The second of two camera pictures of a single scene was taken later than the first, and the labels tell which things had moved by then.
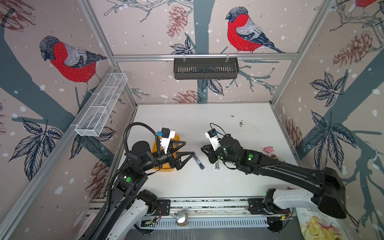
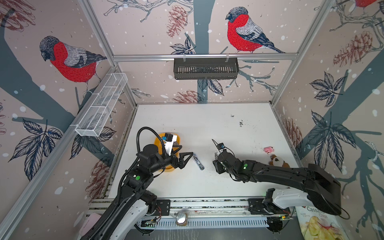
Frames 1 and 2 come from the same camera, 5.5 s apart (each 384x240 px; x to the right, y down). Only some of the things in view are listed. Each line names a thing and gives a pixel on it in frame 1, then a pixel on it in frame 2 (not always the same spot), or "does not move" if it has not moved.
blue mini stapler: (198, 162) does not move
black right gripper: (211, 154) to (216, 163)
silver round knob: (181, 218) does not move
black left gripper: (176, 162) does not move
